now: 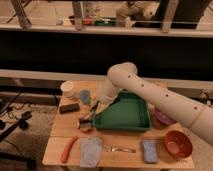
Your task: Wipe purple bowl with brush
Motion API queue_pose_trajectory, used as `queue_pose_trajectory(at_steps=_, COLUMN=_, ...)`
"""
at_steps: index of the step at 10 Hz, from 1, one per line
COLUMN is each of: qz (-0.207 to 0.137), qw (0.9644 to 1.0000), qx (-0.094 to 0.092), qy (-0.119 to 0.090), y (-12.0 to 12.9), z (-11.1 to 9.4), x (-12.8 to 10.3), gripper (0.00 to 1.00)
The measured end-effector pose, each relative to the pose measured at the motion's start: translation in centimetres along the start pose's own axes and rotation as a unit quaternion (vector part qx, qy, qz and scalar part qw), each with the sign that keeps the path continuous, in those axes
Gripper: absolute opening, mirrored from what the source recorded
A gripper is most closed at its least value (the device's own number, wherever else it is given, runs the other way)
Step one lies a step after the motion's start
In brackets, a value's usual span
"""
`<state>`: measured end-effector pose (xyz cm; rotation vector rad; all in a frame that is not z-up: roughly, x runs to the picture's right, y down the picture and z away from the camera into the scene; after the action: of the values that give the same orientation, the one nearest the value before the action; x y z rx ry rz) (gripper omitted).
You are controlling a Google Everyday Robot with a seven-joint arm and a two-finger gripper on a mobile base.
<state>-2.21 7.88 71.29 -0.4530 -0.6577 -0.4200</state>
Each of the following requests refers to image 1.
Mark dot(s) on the white plastic cup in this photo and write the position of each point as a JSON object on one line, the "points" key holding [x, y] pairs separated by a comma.
{"points": [[67, 89]]}

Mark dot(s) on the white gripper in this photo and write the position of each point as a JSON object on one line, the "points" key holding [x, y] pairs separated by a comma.
{"points": [[97, 105]]}

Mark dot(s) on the orange bowl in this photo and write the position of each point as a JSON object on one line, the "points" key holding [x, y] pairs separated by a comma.
{"points": [[178, 144]]}

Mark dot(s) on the blue small cup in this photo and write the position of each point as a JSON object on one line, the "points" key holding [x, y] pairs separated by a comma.
{"points": [[85, 96]]}

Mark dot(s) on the grey folded cloth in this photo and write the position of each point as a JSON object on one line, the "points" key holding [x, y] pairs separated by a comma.
{"points": [[90, 152]]}

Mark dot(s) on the silver fork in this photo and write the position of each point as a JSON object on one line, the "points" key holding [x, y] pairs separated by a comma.
{"points": [[119, 149]]}

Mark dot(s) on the purple bowl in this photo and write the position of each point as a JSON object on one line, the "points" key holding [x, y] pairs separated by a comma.
{"points": [[163, 118]]}

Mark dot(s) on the green plastic tray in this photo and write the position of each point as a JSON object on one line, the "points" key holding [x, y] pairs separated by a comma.
{"points": [[128, 113]]}

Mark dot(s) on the blue sponge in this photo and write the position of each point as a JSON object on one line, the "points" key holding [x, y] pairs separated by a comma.
{"points": [[149, 151]]}

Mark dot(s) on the orange carrot toy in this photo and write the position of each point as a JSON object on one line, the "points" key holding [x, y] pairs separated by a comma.
{"points": [[67, 149]]}

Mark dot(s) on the yellow round fruit toy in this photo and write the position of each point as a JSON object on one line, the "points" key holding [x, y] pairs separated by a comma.
{"points": [[85, 126]]}

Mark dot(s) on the dark brown block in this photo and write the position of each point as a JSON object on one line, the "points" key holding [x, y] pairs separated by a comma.
{"points": [[69, 108]]}

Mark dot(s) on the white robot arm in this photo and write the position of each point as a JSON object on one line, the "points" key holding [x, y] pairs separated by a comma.
{"points": [[194, 115]]}

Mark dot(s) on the black tripod stand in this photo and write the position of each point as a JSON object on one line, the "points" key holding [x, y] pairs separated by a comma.
{"points": [[30, 163]]}

